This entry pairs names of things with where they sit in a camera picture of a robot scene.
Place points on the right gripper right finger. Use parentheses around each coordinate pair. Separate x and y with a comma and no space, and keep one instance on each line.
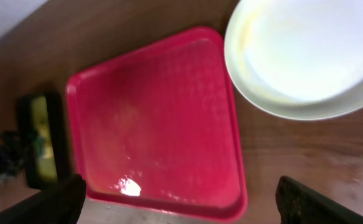
(299,204)

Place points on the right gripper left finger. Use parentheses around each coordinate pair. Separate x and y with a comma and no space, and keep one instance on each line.
(61,203)

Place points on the cream white plate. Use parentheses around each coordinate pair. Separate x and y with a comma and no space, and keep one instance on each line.
(297,59)

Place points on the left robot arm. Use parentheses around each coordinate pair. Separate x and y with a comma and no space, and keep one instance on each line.
(13,154)

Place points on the black tray with soapy water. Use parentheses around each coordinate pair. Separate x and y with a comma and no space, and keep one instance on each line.
(40,123)

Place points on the red plastic tray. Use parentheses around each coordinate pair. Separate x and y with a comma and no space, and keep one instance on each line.
(156,128)

